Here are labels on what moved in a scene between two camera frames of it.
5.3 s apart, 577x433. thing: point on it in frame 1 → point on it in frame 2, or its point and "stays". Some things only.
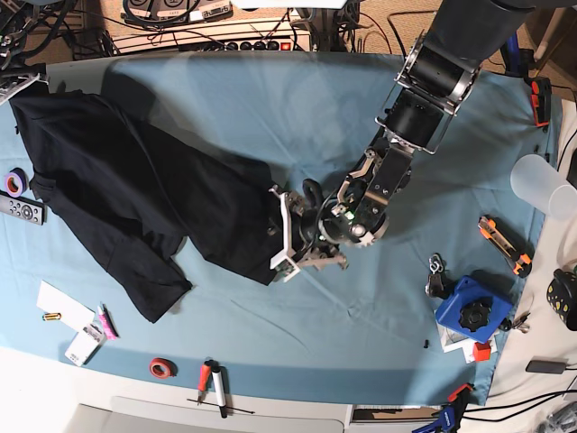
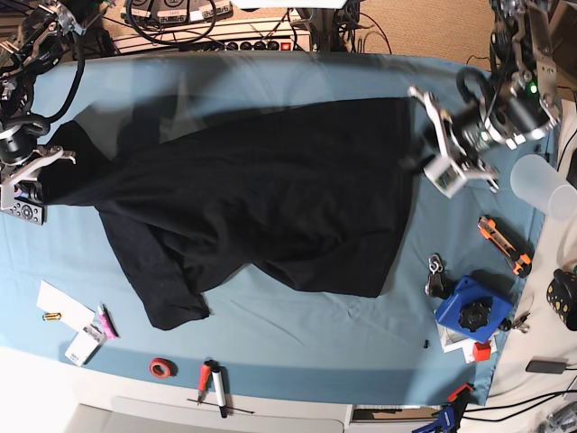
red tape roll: [162, 368] stays
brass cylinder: [51, 316] stays
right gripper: [14, 81] → [20, 156]
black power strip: [270, 45] stays
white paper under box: [451, 342] stays
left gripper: [302, 244] → [462, 139]
